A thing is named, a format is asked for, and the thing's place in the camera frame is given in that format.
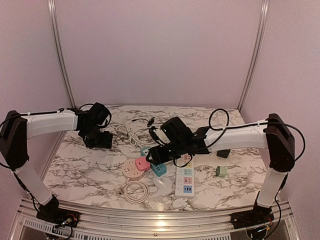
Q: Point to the right aluminium frame post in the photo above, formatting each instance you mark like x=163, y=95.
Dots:
x=258, y=43

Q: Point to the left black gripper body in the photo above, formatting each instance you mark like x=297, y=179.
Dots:
x=93, y=137

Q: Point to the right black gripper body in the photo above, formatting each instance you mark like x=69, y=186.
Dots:
x=177, y=150

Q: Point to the pink square plug adapter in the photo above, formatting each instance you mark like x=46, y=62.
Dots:
x=142, y=164

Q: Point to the dark green cube adapter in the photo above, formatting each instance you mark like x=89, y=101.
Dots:
x=223, y=153

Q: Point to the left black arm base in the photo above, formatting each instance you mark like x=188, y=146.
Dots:
x=51, y=212

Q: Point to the pink round power strip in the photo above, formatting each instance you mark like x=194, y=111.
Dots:
x=131, y=172

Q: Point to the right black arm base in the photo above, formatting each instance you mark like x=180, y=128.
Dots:
x=256, y=216

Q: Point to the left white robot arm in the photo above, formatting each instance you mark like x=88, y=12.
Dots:
x=18, y=128

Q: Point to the teal power strip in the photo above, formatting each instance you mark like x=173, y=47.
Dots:
x=159, y=169

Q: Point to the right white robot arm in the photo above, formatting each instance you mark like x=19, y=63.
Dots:
x=271, y=134

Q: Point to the light green plug adapter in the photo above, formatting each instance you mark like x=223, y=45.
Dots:
x=221, y=171

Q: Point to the white long power strip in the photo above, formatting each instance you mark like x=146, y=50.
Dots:
x=185, y=177

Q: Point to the black power adapter with cable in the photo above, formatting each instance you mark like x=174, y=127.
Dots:
x=150, y=121

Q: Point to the aluminium frame post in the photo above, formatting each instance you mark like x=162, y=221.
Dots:
x=59, y=52
x=258, y=43

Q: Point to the left aluminium frame post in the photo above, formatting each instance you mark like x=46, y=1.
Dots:
x=59, y=52

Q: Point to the front aluminium rail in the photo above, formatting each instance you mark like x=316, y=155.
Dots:
x=102, y=223

